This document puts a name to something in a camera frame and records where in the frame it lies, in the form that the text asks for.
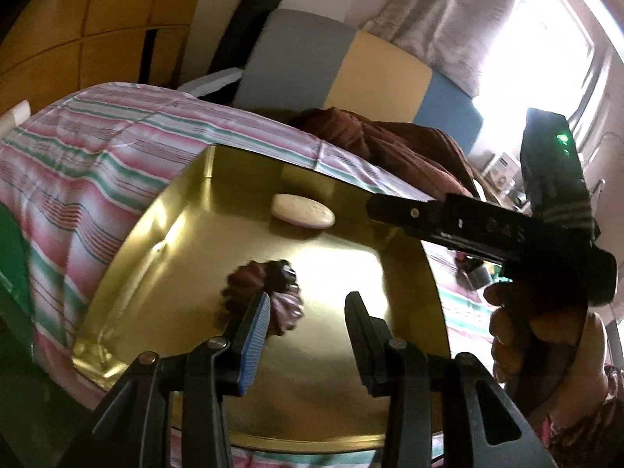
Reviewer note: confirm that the pale patterned curtain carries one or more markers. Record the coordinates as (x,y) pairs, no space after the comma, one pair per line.
(463,24)

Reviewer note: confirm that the brown quilted comforter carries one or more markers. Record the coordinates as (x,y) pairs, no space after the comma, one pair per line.
(404,151)

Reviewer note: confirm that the white pillow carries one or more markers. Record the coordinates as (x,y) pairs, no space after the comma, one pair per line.
(209,84)

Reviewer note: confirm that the black hanging cloth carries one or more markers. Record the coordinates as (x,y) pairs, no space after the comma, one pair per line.
(248,24)

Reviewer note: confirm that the dark brown fluted mold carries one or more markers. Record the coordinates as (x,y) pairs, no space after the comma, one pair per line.
(243,282)

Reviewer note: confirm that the person's right hand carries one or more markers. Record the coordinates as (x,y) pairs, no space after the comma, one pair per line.
(504,331)

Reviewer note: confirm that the person's right forearm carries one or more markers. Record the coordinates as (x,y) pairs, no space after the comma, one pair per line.
(590,438)

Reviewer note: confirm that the grey yellow blue headboard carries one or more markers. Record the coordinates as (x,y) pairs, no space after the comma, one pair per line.
(380,68)

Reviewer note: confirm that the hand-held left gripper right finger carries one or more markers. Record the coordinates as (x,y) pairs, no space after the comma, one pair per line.
(360,346)

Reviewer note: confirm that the green cloth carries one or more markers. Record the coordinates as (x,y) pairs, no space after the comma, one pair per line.
(9,253)

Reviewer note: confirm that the white oval soap bar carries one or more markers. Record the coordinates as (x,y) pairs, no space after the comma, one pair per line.
(302,211)

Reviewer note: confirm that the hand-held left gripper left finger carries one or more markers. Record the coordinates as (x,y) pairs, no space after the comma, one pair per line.
(253,346)

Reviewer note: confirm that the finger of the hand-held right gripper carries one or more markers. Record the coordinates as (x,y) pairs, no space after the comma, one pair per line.
(404,214)

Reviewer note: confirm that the wooden wardrobe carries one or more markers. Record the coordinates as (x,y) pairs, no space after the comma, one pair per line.
(117,9)

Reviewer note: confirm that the window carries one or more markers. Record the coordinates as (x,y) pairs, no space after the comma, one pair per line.
(551,34)

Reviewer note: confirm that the pink green striped blanket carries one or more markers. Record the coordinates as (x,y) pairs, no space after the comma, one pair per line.
(73,156)

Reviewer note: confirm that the gold square metal tray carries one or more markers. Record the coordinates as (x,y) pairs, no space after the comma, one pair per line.
(341,263)

